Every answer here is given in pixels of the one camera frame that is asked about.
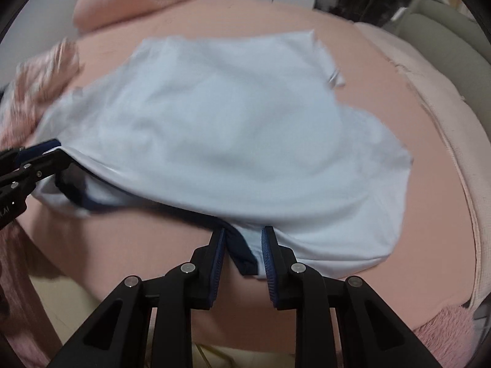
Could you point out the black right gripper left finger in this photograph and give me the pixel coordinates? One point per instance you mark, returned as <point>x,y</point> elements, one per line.
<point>190,286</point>

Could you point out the light blue shirt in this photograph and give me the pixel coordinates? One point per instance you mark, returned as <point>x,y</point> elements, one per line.
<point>247,130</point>

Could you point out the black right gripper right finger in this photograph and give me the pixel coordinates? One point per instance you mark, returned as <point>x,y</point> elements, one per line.
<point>294,286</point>

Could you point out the crumpled pink garment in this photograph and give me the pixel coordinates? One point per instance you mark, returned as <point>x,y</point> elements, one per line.
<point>38,82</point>

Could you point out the pink bed sheet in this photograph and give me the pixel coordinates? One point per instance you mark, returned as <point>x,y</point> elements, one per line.
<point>432,265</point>

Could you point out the pink fuzzy sleeve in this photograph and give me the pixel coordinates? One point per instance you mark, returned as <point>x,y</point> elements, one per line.
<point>450,336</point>

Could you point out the beige mattress edge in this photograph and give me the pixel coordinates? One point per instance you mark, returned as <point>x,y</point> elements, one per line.
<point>462,134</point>

